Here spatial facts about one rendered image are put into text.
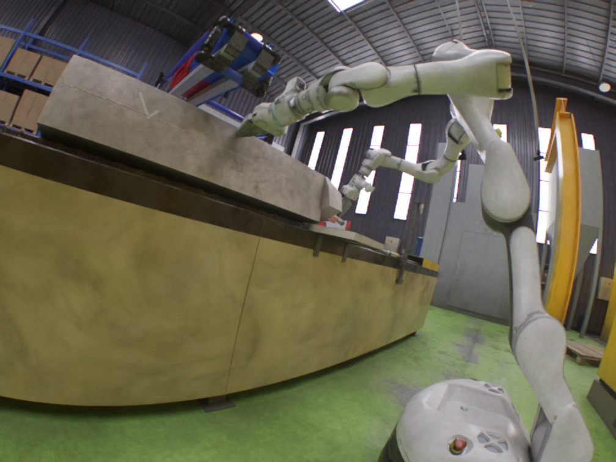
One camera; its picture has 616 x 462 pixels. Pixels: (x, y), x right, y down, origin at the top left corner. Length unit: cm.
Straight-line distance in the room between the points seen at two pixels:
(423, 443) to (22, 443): 105
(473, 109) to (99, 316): 125
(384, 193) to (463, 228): 581
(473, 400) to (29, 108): 1090
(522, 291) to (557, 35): 1089
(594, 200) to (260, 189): 839
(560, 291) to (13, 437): 465
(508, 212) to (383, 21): 1034
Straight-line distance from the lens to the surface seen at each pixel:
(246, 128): 75
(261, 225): 83
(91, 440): 94
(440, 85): 53
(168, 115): 73
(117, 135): 68
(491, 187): 77
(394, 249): 1045
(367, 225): 1151
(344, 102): 53
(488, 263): 630
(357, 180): 125
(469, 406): 103
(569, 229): 425
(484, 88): 55
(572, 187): 445
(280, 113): 62
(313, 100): 56
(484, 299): 628
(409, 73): 52
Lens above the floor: 72
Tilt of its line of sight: 3 degrees up
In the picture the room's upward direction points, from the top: 15 degrees clockwise
